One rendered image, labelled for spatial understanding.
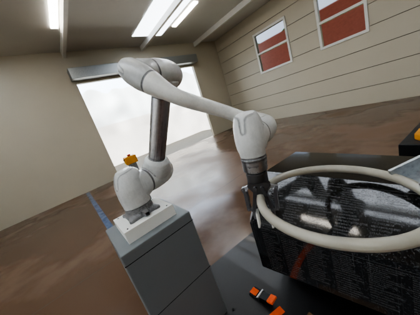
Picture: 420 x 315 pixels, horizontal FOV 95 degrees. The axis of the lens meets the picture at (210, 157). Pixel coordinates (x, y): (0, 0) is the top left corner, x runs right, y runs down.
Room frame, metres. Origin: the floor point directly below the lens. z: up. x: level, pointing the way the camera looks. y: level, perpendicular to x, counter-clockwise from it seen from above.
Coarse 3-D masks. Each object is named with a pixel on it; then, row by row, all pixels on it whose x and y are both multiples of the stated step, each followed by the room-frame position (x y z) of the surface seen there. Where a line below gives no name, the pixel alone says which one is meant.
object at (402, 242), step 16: (288, 176) 0.77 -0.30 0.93; (384, 176) 0.59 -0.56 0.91; (400, 176) 0.55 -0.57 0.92; (416, 192) 0.48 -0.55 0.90; (272, 224) 0.48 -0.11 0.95; (288, 224) 0.45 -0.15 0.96; (304, 240) 0.40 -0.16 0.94; (320, 240) 0.38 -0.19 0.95; (336, 240) 0.36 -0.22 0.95; (352, 240) 0.35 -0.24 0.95; (368, 240) 0.34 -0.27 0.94; (384, 240) 0.33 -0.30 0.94; (400, 240) 0.32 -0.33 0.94; (416, 240) 0.32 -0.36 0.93
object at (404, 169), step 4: (416, 156) 0.57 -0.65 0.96; (408, 160) 0.57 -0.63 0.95; (412, 160) 0.56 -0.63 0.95; (416, 160) 0.56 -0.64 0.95; (400, 164) 0.58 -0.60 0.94; (404, 164) 0.57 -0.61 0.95; (408, 164) 0.57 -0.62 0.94; (412, 164) 0.56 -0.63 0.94; (416, 164) 0.56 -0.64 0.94; (392, 168) 0.58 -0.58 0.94; (396, 168) 0.57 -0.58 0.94; (400, 168) 0.57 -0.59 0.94; (404, 168) 0.57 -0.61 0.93; (408, 168) 0.57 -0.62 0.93; (412, 168) 0.56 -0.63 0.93; (416, 168) 0.56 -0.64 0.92; (392, 172) 0.57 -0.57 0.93; (396, 172) 0.57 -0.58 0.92; (400, 172) 0.57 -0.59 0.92; (404, 172) 0.57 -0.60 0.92; (408, 172) 0.57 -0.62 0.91; (412, 172) 0.56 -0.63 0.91; (416, 172) 0.56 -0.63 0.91; (408, 176) 0.56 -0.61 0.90; (412, 176) 0.55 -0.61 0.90; (416, 176) 0.54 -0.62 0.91; (416, 180) 0.53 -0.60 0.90; (400, 184) 0.55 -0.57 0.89; (408, 188) 0.52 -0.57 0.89
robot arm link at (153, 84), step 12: (156, 72) 0.85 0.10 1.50; (144, 84) 0.82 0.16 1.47; (156, 84) 0.81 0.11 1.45; (168, 84) 0.80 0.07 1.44; (156, 96) 0.83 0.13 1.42; (168, 96) 0.79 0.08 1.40; (180, 96) 0.78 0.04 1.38; (192, 96) 0.79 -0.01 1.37; (192, 108) 0.80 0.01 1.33; (204, 108) 0.79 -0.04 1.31; (216, 108) 0.80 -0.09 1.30; (228, 108) 0.81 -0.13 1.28; (264, 120) 0.72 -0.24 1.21
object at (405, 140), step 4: (416, 128) 1.26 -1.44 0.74; (412, 132) 1.21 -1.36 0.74; (408, 136) 1.17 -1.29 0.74; (412, 136) 1.15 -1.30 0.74; (404, 140) 1.14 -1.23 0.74; (408, 140) 1.12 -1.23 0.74; (412, 140) 1.11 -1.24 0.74; (416, 140) 1.09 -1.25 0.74; (400, 144) 1.10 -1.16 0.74; (404, 144) 1.09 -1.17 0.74; (408, 144) 1.07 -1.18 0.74; (412, 144) 1.06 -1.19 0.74; (416, 144) 1.04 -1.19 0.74; (400, 148) 1.10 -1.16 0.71; (404, 148) 1.09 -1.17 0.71; (408, 148) 1.07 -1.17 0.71; (412, 148) 1.05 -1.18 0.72; (416, 148) 1.04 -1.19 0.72; (400, 152) 1.10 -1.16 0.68; (404, 152) 1.09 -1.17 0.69; (408, 152) 1.07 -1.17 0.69; (412, 152) 1.06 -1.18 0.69; (416, 152) 1.04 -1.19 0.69
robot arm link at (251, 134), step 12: (240, 120) 0.62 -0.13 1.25; (252, 120) 0.61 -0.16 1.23; (240, 132) 0.62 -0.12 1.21; (252, 132) 0.60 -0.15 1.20; (264, 132) 0.63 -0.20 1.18; (240, 144) 0.62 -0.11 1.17; (252, 144) 0.60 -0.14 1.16; (264, 144) 0.62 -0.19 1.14; (240, 156) 0.65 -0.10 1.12; (252, 156) 0.61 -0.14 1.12
